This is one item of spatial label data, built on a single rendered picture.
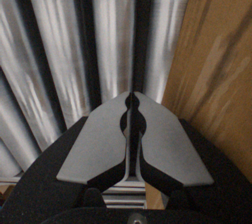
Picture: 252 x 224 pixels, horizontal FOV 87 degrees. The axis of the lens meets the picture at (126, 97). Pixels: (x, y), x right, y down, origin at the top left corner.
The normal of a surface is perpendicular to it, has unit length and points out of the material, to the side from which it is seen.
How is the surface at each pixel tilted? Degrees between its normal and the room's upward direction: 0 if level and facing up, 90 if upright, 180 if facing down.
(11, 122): 47
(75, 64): 40
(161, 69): 17
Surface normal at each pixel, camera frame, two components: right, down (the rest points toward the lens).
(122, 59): 0.39, 0.48
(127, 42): 0.59, 0.43
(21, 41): 0.78, 0.34
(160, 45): -0.52, 0.44
